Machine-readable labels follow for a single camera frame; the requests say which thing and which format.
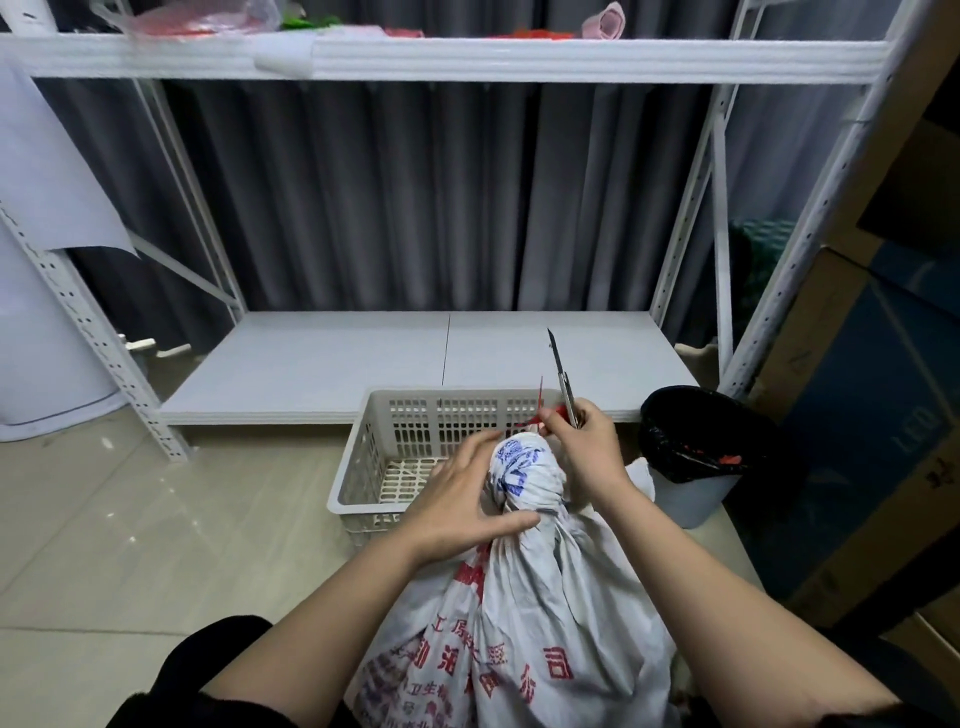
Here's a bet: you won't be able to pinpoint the large blue-printed cardboard box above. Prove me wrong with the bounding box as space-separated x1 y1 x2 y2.
749 247 960 628

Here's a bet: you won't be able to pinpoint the white paper sheet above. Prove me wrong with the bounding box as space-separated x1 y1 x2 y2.
0 63 140 256

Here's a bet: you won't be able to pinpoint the grey trash bin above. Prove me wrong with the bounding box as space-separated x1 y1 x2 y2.
650 468 744 530

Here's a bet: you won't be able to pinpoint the clear plastic bag red contents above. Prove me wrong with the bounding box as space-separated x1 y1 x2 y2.
89 0 283 39

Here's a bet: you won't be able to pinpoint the green mesh bundle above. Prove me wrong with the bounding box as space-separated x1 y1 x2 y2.
731 217 796 331

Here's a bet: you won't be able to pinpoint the red zip tie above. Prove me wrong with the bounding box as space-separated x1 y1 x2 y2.
513 374 571 433

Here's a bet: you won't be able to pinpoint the person's right hand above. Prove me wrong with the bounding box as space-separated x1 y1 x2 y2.
539 397 635 511

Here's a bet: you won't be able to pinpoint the cardboard box black number print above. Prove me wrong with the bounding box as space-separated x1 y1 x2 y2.
884 599 960 706

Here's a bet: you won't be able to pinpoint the white woven sack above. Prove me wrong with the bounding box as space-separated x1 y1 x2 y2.
344 431 680 728

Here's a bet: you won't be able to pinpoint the white plastic slotted basket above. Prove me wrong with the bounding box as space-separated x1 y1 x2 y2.
327 386 594 553

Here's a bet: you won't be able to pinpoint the white cylindrical appliance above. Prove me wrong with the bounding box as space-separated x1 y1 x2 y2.
0 224 129 444

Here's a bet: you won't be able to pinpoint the white tape strip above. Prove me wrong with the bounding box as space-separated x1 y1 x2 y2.
251 33 316 80

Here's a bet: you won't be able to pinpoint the person's left forearm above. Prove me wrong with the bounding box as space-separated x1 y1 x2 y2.
202 536 481 728

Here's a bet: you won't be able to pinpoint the person's left hand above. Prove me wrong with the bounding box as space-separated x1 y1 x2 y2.
401 428 541 571

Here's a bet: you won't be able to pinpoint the grey curtain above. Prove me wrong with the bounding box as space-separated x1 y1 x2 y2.
37 0 901 354

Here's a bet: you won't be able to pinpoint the person's right forearm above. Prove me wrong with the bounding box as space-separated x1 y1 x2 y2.
599 479 901 728

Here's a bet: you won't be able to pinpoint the pink roll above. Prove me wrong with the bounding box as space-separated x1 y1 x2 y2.
581 1 628 43

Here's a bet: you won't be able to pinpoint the white metal shelf rack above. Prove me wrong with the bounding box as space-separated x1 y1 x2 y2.
0 0 916 463

